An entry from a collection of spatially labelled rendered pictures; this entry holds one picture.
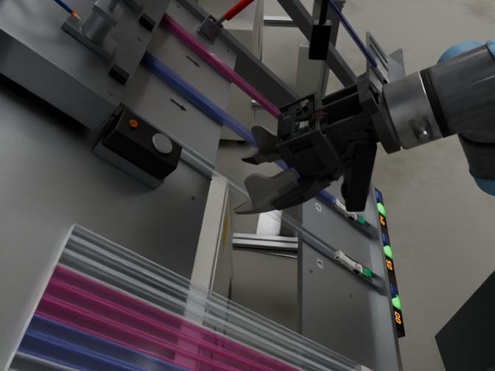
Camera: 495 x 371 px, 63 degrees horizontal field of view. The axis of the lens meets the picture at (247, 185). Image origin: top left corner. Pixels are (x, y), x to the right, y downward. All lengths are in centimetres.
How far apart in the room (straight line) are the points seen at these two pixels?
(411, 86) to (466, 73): 5
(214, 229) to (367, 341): 41
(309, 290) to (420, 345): 100
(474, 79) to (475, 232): 150
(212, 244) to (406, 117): 57
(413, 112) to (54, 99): 35
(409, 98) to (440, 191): 157
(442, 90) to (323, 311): 34
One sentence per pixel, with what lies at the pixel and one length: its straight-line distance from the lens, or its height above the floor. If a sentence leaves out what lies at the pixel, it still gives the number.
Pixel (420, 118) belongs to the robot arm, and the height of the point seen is 111.
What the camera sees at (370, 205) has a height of 73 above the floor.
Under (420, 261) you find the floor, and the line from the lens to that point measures 173.
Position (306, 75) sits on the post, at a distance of 112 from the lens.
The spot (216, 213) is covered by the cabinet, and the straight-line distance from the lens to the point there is 94.
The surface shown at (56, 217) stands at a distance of 40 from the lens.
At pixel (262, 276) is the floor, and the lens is 156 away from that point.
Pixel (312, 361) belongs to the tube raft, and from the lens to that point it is 54.
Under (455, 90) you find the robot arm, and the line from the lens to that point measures 44.
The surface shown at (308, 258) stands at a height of 84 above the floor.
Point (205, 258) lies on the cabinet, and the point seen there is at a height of 62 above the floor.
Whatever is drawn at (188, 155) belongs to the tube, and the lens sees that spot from 51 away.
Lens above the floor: 136
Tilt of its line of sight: 48 degrees down
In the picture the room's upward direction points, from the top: straight up
